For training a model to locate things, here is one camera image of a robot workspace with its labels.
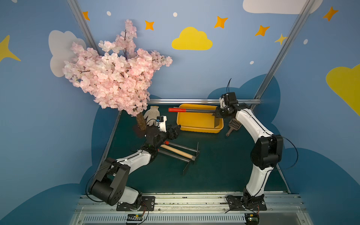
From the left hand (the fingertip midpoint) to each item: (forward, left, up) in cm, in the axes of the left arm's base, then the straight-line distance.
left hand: (176, 123), depth 84 cm
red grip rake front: (-15, -7, -18) cm, 25 cm away
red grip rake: (-11, -14, -15) cm, 23 cm away
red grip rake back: (+8, -23, +3) cm, 25 cm away
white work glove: (+24, +23, -22) cm, 40 cm away
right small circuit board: (-45, -42, -23) cm, 66 cm away
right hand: (+13, -29, -2) cm, 32 cm away
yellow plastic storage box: (+14, -16, -15) cm, 26 cm away
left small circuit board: (-46, +20, -23) cm, 55 cm away
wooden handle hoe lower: (-11, -5, -19) cm, 22 cm away
